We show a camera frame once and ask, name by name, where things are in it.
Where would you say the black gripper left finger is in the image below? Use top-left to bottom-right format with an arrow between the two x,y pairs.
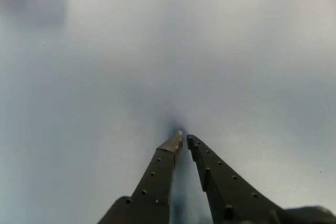
98,130 -> 184,224

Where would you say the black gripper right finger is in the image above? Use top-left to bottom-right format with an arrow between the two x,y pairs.
186,134 -> 336,224

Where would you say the grey-blue table mat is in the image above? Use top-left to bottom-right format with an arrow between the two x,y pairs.
0,0 -> 336,224

